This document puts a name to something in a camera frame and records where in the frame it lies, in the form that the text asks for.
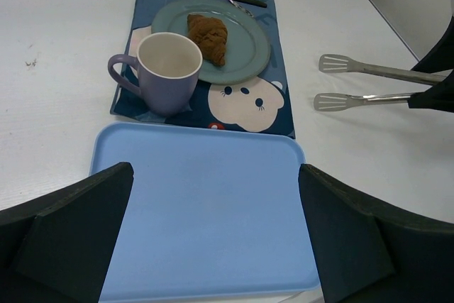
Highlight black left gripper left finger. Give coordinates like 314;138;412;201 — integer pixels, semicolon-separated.
1;162;134;302

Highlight dark blue bear placemat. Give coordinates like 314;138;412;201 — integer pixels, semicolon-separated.
110;0;295;138

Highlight lavender ceramic mug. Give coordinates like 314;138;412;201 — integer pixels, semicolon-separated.
107;32;203;117

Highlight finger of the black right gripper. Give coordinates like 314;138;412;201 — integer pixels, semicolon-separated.
408;72;454;113
411;17;454;74

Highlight teal green ceramic plate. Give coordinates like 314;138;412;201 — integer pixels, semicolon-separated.
152;0;271;85

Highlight aluminium right side rail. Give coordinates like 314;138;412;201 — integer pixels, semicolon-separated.
353;0;421;61

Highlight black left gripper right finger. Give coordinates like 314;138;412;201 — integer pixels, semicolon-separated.
299;164;453;302

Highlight light blue plastic tray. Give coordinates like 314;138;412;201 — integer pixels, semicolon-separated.
91;123;320;302

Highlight silver metal tongs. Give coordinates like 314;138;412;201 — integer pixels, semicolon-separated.
314;54;445;112

